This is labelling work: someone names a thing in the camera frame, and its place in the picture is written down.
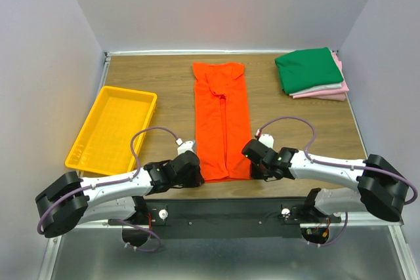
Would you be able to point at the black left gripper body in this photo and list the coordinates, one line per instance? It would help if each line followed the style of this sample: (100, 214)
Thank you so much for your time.
(191, 180)

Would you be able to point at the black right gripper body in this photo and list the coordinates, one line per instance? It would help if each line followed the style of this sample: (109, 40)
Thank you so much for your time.
(259, 171)

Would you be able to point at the orange t-shirt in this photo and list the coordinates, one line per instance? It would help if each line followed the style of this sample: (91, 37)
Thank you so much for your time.
(222, 122)

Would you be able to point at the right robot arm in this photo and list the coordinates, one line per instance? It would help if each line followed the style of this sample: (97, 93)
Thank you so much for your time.
(371, 184)

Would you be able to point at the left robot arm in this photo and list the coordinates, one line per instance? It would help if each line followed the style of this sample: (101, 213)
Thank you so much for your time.
(71, 200)

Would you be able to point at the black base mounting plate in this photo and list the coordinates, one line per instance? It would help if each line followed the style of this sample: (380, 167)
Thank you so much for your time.
(227, 218)

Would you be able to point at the yellow plastic tray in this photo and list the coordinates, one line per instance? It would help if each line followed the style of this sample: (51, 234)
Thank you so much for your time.
(103, 143)

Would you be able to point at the green folded t-shirt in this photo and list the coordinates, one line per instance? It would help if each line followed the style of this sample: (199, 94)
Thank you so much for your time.
(304, 69)

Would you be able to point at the pale pink bottom t-shirt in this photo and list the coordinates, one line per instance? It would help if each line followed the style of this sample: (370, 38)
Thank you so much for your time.
(341, 97)

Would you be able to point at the light grey folded t-shirt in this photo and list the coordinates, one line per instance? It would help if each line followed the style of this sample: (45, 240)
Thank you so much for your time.
(318, 88)

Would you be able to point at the pink folded t-shirt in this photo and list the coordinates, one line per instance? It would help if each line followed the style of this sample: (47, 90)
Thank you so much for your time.
(343, 89)

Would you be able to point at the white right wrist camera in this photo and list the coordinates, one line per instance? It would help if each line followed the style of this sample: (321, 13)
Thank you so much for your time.
(266, 139)

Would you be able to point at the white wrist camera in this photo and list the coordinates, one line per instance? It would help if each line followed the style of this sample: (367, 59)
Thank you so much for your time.
(184, 146)
(266, 139)

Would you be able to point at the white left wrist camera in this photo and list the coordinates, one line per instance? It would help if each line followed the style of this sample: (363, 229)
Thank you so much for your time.
(184, 146)

